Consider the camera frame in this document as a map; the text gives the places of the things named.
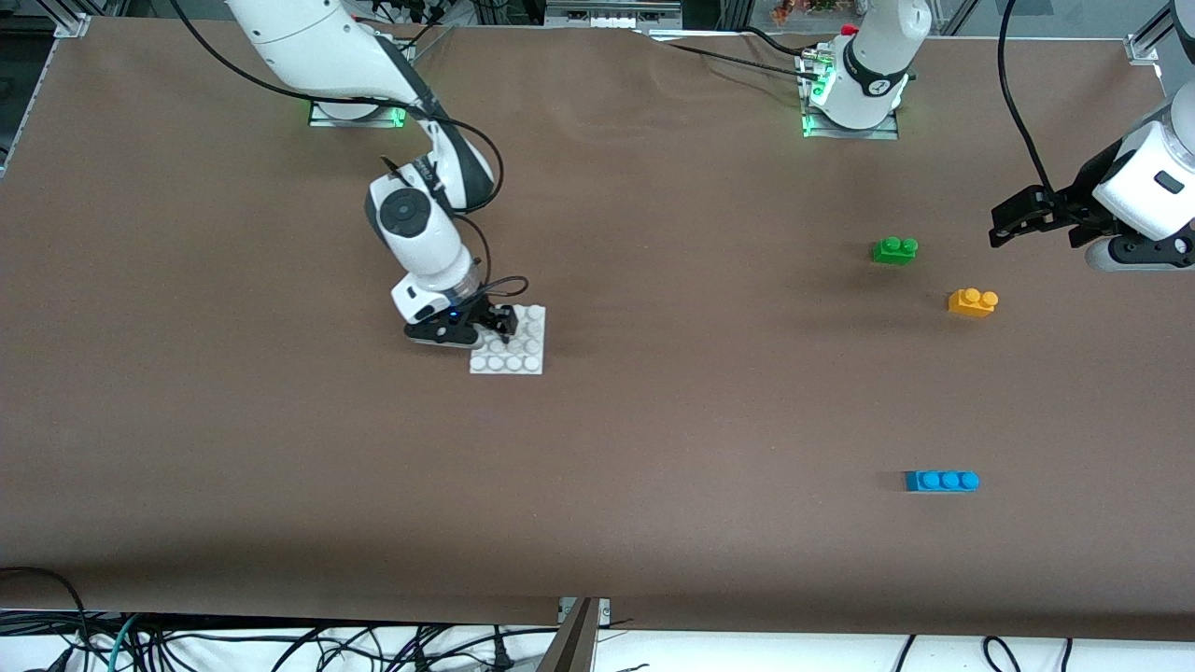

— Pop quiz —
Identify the long black table cable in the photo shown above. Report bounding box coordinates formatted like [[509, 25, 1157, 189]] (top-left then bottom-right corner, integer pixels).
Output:
[[649, 37, 813, 80]]

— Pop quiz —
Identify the white slotted rail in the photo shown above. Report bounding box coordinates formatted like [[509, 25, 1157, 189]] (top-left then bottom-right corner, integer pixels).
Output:
[[544, 0, 684, 31]]

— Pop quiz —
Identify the aluminium frame corner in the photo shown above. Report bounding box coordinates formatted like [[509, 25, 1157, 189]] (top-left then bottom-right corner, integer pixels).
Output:
[[0, 11, 91, 178]]

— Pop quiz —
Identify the grey metal post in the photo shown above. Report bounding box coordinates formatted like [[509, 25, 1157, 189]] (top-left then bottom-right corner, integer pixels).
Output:
[[537, 597, 600, 672]]

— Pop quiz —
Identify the small metal bracket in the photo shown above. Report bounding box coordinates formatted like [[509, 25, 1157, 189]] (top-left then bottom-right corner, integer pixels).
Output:
[[558, 597, 612, 628]]

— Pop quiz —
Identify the yellow two-stud block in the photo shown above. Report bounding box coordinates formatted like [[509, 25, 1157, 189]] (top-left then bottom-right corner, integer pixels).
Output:
[[948, 287, 1000, 319]]

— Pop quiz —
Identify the black looped floor cable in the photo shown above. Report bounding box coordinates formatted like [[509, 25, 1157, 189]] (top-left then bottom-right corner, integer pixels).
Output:
[[0, 566, 91, 672]]

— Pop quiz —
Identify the aluminium frame post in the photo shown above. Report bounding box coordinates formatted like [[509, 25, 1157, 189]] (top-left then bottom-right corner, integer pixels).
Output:
[[1125, 0, 1177, 66]]

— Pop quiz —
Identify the brown table cover sheet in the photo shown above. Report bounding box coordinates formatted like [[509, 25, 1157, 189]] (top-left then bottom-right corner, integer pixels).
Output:
[[0, 17, 1195, 645]]

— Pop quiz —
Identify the blue three-stud block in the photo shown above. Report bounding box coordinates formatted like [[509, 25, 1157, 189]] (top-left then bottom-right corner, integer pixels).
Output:
[[905, 469, 980, 494]]

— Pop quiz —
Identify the short black table cable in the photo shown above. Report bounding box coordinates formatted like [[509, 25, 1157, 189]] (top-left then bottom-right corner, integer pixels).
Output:
[[738, 26, 808, 55]]

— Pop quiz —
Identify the black cable bundle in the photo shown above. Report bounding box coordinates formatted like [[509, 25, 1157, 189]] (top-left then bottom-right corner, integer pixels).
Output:
[[373, 0, 458, 66]]

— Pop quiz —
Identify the teal cable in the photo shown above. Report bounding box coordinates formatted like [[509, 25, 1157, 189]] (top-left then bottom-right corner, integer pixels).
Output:
[[105, 613, 143, 672]]

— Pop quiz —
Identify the white studded base plate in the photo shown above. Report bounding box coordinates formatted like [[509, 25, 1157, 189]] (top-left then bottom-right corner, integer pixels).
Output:
[[470, 305, 547, 376]]

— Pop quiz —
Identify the orange background object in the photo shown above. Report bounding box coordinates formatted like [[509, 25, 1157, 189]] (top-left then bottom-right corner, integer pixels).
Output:
[[770, 0, 841, 24]]

